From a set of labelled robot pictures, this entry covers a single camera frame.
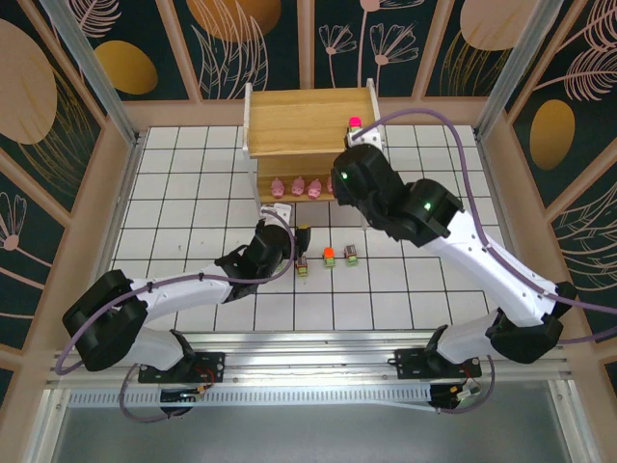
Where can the pink rubber pig toy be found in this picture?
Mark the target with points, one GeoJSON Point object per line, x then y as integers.
{"type": "Point", "coordinates": [297, 187]}
{"type": "Point", "coordinates": [278, 188]}
{"type": "Point", "coordinates": [330, 185]}
{"type": "Point", "coordinates": [315, 189]}

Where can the green toy truck orange dome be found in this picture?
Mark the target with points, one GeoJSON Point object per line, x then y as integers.
{"type": "Point", "coordinates": [329, 255]}

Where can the grey-topped green toy block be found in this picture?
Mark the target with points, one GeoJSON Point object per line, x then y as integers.
{"type": "Point", "coordinates": [351, 255]}

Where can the green toy truck pink dome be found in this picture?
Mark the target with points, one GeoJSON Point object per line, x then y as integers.
{"type": "Point", "coordinates": [355, 120]}

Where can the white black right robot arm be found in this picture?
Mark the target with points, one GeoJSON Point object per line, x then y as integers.
{"type": "Point", "coordinates": [491, 270]}

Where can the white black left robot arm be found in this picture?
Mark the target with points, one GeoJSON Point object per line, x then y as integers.
{"type": "Point", "coordinates": [193, 291]}

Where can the two-tier wooden shelf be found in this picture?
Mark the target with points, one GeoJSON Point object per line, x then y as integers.
{"type": "Point", "coordinates": [299, 125]}

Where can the grey metal panel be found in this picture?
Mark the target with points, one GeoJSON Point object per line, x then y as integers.
{"type": "Point", "coordinates": [308, 439]}

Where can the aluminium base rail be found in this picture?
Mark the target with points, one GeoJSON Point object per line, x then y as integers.
{"type": "Point", "coordinates": [308, 357]}

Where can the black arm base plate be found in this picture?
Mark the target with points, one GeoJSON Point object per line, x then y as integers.
{"type": "Point", "coordinates": [410, 362]}
{"type": "Point", "coordinates": [214, 366]}

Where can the aluminium corner post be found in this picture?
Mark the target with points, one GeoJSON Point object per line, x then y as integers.
{"type": "Point", "coordinates": [96, 77]}
{"type": "Point", "coordinates": [519, 67]}

